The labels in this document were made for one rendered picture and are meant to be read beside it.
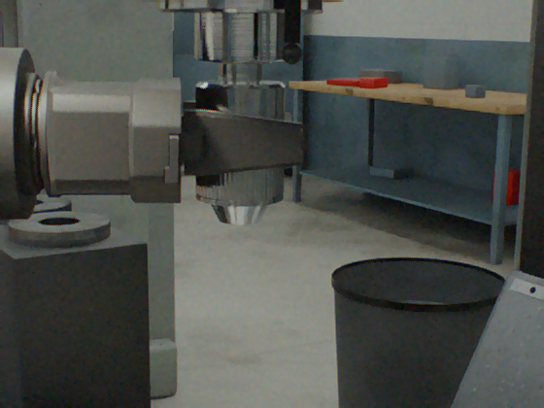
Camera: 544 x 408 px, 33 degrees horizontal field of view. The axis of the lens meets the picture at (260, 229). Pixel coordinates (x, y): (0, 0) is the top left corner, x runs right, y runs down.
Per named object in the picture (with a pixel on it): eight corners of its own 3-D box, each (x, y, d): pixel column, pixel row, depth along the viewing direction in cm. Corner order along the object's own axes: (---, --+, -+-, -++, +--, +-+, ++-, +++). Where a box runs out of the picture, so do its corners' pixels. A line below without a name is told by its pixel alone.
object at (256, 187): (263, 188, 53) (264, 96, 52) (297, 203, 49) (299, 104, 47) (184, 193, 51) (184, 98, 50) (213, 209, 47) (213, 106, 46)
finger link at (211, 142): (302, 174, 47) (180, 173, 47) (304, 111, 47) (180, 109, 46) (306, 179, 46) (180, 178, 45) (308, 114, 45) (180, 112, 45)
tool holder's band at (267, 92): (264, 96, 52) (264, 79, 51) (299, 104, 47) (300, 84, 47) (184, 98, 50) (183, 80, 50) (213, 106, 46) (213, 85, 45)
